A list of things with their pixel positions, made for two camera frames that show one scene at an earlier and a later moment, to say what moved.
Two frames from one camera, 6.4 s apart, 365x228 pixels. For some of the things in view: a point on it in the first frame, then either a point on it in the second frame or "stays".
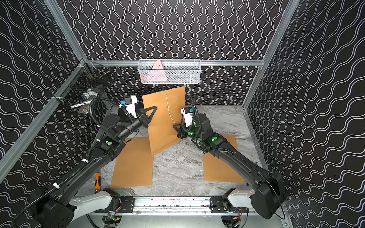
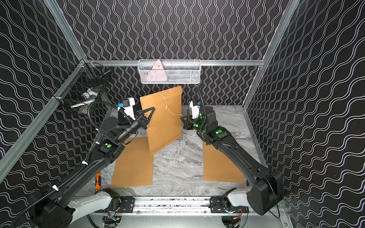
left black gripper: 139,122 stays
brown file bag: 168,103 stays
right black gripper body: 190,132 -> 192,124
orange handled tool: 98,181 stays
